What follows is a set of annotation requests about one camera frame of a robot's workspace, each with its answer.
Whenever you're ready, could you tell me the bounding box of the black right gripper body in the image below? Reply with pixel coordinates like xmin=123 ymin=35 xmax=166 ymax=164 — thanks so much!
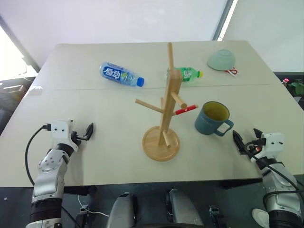
xmin=244 ymin=138 xmax=266 ymax=155

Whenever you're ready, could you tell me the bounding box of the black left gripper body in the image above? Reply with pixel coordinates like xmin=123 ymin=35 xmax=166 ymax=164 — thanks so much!
xmin=71 ymin=131 xmax=87 ymax=146

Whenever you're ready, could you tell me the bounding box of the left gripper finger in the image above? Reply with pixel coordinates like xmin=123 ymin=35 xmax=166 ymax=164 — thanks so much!
xmin=85 ymin=122 xmax=94 ymax=141

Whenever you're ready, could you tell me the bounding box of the wooden mug tree stand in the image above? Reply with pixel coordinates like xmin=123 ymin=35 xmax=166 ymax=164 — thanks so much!
xmin=135 ymin=42 xmax=187 ymax=162

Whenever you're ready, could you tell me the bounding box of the blue enamel mug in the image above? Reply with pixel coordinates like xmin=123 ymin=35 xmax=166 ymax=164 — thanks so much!
xmin=194 ymin=101 xmax=235 ymax=137

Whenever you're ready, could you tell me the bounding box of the red tape mark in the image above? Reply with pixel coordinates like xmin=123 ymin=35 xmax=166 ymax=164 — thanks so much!
xmin=175 ymin=104 xmax=199 ymax=115

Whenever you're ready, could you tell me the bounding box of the red and green clutter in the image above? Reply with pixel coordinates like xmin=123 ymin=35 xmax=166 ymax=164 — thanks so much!
xmin=282 ymin=77 xmax=304 ymax=97

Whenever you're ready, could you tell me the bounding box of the blue labelled drink bottle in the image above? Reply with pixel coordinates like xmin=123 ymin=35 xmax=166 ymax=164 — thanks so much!
xmin=98 ymin=62 xmax=145 ymax=87

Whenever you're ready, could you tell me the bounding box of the white rounded floor object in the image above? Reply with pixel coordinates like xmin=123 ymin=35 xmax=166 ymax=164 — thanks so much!
xmin=252 ymin=208 xmax=271 ymax=224

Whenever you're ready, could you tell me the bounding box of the black floor device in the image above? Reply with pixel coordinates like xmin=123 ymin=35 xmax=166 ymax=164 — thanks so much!
xmin=208 ymin=205 xmax=226 ymax=228
xmin=75 ymin=206 xmax=91 ymax=228

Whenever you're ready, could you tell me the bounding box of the pale green bowl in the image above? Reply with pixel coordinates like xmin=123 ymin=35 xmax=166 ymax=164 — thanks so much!
xmin=206 ymin=49 xmax=237 ymax=72

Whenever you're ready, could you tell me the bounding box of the green soda bottle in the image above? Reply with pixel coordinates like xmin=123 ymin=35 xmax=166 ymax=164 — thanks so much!
xmin=166 ymin=66 xmax=205 ymax=83

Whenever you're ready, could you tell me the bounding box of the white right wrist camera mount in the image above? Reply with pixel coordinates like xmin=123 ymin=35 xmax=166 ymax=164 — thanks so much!
xmin=257 ymin=133 xmax=285 ymax=159

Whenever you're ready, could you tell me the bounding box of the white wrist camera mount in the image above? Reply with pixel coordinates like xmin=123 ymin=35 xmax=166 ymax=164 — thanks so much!
xmin=48 ymin=120 xmax=79 ymax=152
xmin=257 ymin=133 xmax=285 ymax=159

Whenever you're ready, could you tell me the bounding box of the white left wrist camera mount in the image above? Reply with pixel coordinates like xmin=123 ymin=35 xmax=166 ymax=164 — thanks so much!
xmin=48 ymin=120 xmax=79 ymax=152

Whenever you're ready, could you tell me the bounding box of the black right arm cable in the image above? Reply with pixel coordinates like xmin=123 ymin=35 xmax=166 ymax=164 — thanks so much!
xmin=247 ymin=148 xmax=301 ymax=193

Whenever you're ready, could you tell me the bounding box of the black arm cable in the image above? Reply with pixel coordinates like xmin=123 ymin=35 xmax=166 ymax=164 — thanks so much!
xmin=247 ymin=148 xmax=301 ymax=193
xmin=25 ymin=123 xmax=51 ymax=189

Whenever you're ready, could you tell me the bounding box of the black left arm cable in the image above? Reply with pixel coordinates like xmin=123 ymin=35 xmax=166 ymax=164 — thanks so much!
xmin=25 ymin=123 xmax=51 ymax=189

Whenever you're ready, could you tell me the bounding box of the red and white cord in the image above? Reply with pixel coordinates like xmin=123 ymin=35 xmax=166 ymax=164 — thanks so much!
xmin=225 ymin=67 xmax=239 ymax=77

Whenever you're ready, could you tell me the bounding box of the white floor cable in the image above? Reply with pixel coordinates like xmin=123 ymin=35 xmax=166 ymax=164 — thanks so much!
xmin=77 ymin=194 xmax=110 ymax=218

